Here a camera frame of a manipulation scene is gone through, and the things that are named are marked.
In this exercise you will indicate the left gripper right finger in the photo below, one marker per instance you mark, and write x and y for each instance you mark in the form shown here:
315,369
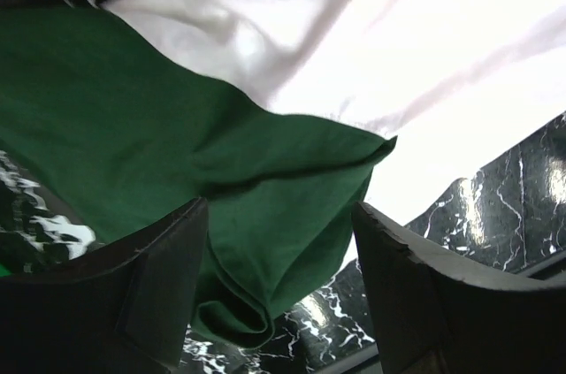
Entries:
434,311

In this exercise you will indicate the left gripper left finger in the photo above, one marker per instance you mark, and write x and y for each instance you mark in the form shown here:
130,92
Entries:
123,308

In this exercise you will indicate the white and green t-shirt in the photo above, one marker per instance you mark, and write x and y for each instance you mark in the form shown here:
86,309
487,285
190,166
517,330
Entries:
274,111

